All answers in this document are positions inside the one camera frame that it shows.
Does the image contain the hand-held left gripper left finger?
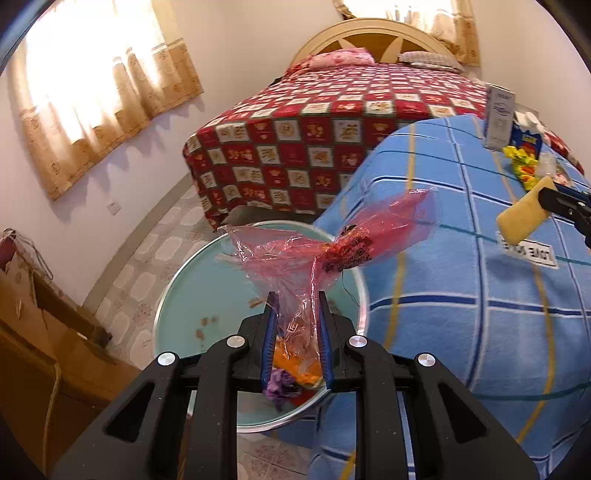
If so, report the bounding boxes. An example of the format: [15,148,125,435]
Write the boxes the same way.
[51,302,278,480]

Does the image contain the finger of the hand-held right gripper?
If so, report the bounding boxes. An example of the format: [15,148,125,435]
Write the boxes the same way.
[538,187,591,250]
[551,181,591,206]

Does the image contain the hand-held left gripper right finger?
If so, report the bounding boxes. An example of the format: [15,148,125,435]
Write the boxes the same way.
[318,292,541,480]

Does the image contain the yellow sponge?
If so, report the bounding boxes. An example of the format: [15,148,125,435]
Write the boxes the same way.
[496,176,557,247]

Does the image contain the round glass table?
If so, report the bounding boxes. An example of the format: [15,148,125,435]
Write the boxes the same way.
[152,220,370,433]

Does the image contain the pink transparent plastic bag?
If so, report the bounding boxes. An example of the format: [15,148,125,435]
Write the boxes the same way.
[217,187,439,393]

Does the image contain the orange wrapper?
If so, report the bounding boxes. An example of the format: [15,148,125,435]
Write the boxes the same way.
[274,339,324,387]

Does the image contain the purple wrapper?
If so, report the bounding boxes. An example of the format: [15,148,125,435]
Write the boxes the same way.
[264,369,303,409]

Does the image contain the white printed label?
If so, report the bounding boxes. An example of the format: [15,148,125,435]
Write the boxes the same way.
[496,231,559,270]

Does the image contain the blue yellow box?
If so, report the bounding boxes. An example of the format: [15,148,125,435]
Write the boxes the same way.
[509,124,543,158]

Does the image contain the white carton box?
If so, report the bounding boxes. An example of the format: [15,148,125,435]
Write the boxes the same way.
[483,84,515,151]

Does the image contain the blue plaid blanket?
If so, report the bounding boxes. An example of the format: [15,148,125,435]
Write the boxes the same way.
[307,114,591,480]

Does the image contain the plaid pillow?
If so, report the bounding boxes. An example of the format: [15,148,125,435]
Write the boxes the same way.
[398,52,465,72]

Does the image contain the small beige window curtain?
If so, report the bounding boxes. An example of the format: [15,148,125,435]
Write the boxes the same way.
[333,0,481,65]

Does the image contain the red patterned bed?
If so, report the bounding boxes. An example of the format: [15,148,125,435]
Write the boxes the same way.
[182,62,587,232]

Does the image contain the pink pillow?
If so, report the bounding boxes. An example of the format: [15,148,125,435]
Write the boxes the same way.
[308,48,376,70]

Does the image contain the cream wooden headboard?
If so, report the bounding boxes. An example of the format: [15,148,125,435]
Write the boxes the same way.
[288,18,465,70]

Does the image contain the large beige window curtain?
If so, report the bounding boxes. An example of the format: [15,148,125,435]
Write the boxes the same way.
[7,0,205,201]

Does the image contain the beige cable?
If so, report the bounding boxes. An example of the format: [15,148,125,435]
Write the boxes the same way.
[44,362,63,462]

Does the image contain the thin wire hanger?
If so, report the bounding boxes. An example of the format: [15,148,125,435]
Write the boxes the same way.
[2,228,54,282]

